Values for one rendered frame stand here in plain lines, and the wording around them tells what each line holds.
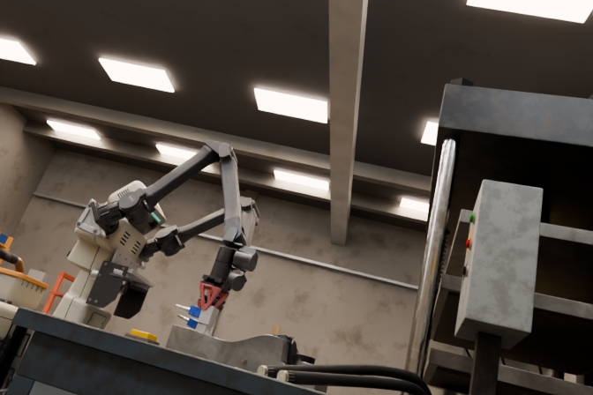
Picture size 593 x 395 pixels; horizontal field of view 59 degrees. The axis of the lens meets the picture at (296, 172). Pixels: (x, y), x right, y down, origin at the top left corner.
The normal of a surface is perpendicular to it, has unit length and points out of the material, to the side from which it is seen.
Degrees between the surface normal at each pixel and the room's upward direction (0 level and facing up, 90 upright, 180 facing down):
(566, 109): 90
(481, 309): 90
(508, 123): 90
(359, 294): 90
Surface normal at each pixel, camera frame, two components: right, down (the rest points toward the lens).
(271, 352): -0.18, -0.43
